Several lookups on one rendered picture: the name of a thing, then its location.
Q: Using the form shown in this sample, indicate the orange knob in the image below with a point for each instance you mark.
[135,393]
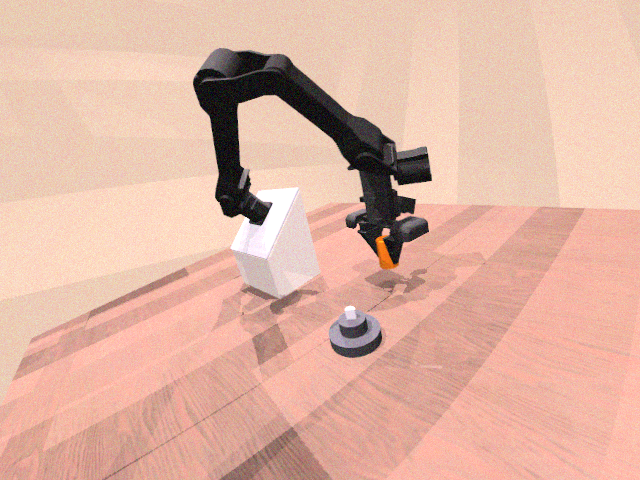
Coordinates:
[383,257]

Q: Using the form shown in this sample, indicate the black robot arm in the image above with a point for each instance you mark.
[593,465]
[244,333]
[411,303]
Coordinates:
[228,78]

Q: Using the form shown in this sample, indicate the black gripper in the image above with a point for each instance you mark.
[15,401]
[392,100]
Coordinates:
[379,214]

